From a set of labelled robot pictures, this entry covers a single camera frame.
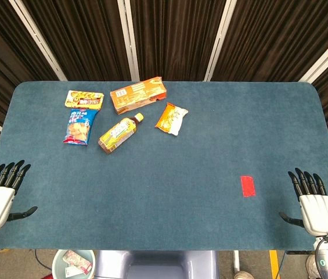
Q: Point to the red tape piece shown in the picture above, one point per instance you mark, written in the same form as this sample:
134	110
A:
248	186

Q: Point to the green bin with trash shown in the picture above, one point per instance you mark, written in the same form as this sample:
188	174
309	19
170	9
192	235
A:
56	266

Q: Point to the white sneaker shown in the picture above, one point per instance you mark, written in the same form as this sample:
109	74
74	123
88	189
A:
242	275
311	264

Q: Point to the yellow snack box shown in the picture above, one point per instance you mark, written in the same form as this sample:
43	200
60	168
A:
84	99

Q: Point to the pink white wrapper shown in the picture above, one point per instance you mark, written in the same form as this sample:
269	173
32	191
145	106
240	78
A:
76	261

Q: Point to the yellow label tea bottle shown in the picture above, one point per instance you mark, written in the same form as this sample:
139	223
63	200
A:
118	133

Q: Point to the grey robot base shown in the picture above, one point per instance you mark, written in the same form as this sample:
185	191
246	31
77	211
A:
156	264

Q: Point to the blue felt table cover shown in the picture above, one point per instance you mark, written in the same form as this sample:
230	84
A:
163	186

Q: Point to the yellow pole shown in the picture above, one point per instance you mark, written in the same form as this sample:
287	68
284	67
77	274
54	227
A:
274	264

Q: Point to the long orange carton box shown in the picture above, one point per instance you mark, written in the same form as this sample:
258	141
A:
137	95

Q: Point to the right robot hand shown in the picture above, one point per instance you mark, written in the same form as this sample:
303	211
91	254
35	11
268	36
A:
319	213

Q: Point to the orange white snack packet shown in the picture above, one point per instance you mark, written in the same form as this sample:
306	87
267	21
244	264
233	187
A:
171	119

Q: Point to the white table leg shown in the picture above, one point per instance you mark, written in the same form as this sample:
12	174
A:
236	260

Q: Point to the blue snack bag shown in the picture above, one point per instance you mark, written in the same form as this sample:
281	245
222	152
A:
79	127

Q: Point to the white partition post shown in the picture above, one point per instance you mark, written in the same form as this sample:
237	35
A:
220	40
324	58
129	40
37	39

